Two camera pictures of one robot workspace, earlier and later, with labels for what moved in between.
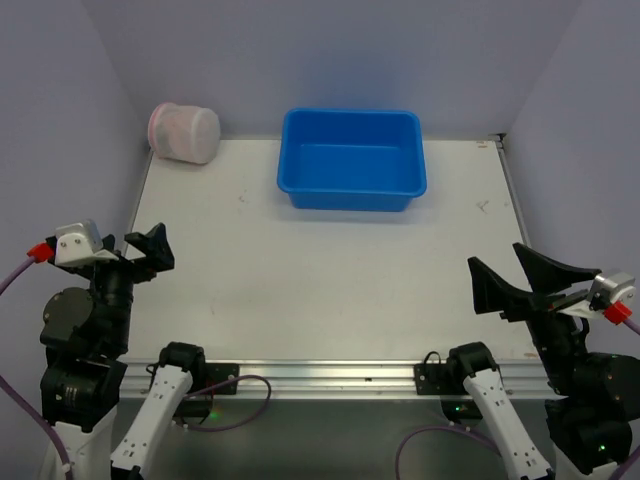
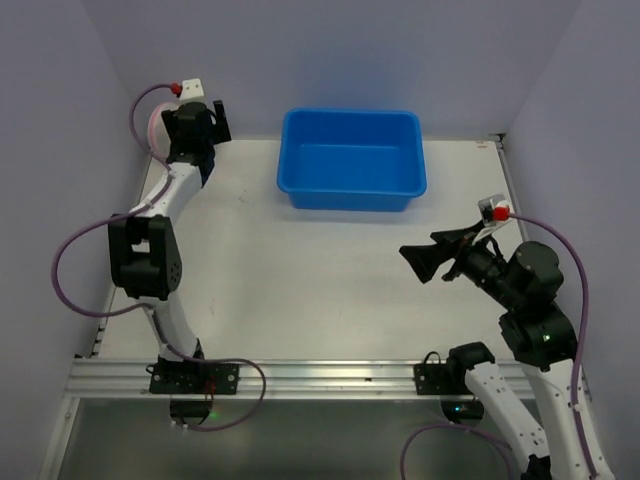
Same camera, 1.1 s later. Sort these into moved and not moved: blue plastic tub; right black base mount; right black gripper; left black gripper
Moved: left black gripper; right black gripper
Not moved: blue plastic tub; right black base mount
